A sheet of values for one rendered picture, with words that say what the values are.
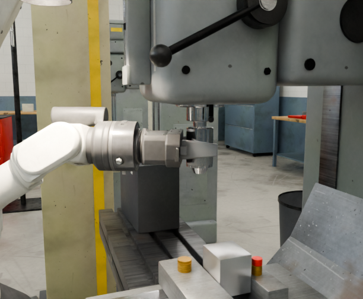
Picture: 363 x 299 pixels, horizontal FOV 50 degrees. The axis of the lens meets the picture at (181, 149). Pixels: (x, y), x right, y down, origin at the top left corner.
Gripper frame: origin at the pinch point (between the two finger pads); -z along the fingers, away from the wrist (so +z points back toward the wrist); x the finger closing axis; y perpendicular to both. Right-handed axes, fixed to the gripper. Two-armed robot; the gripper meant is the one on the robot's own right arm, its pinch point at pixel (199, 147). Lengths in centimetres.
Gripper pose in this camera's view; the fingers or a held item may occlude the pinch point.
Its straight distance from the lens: 68.8
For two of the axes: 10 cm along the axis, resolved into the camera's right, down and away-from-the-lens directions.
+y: -0.1, 9.9, 1.5
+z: -10.0, -0.2, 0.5
